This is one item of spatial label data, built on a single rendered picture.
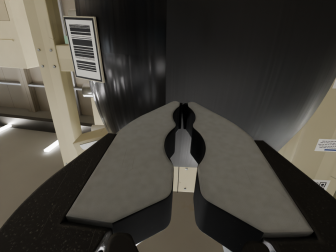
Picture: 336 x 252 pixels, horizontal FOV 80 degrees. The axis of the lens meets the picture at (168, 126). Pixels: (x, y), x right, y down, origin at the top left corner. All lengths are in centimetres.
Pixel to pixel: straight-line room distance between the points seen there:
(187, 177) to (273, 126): 63
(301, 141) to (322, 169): 10
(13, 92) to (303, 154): 976
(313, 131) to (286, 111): 28
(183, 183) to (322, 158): 50
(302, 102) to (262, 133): 5
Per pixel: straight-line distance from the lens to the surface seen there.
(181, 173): 83
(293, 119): 26
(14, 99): 1003
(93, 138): 98
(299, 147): 52
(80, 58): 23
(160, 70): 20
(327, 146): 55
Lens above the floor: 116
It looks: 26 degrees up
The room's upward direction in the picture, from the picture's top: 179 degrees counter-clockwise
